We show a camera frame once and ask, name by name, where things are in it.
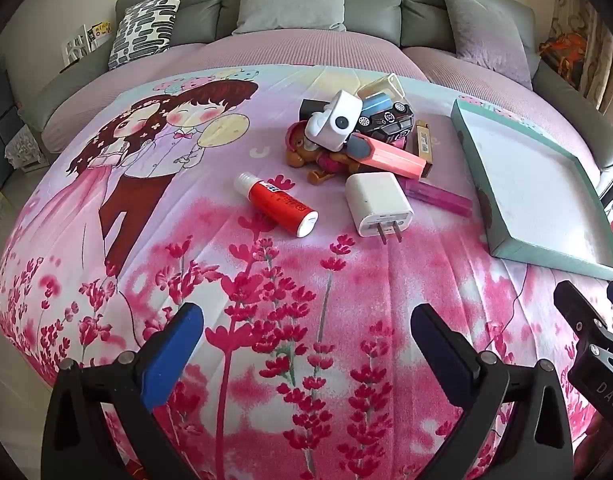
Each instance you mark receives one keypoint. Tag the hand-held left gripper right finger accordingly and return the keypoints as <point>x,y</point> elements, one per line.
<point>439,350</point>

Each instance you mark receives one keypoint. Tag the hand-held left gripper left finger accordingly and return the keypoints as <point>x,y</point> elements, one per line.
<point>171,355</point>

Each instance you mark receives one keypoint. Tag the teal box lid tray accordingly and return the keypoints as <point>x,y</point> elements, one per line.
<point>526,185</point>

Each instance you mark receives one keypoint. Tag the magenta pen box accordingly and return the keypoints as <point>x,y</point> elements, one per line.
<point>439,197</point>

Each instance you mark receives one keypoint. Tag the white charger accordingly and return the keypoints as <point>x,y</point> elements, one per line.
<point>374,200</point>

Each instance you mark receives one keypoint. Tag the red glue bottle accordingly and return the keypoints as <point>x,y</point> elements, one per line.
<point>279,202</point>

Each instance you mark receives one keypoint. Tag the pink blue case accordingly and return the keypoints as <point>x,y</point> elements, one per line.
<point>396,157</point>

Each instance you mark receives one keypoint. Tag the black toy car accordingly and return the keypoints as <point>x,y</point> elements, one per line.
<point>391,122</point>

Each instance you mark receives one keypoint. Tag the brown bear toy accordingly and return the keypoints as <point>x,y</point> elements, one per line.
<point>299,145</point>

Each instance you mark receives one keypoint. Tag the blue small cylinder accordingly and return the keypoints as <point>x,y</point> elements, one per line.
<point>376,105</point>

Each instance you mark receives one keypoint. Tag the white camera toy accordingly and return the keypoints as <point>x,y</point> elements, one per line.
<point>331,120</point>

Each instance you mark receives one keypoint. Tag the clear plastic box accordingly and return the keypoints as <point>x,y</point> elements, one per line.
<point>386,85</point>

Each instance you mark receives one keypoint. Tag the black box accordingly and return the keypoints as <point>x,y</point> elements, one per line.
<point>311,109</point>

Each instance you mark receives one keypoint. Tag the printed blanket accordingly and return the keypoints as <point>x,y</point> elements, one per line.
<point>336,270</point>

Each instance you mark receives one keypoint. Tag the brown narrow box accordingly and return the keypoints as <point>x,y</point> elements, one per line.
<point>424,142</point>

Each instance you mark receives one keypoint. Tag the orange decoration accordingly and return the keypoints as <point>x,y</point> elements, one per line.
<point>566,55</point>

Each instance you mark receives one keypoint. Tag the white woven basket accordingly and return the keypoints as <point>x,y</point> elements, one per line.
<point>24,152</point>

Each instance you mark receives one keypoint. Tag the patterned curtain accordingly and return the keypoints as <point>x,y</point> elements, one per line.
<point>586,35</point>

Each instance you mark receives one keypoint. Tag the grey purple pillow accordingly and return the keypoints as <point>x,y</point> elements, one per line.
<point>486,35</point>

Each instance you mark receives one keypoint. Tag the white magazine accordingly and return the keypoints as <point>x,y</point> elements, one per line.
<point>76,45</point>

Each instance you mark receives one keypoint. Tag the pink sofa cover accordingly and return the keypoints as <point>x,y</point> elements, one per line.
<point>306,50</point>

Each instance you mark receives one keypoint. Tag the black white patterned pillow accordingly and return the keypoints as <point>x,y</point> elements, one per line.
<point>144,25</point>

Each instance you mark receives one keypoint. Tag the yellow book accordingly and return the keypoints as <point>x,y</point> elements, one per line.
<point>100,31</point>

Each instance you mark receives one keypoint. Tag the grey sofa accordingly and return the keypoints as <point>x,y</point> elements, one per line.
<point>376,15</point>

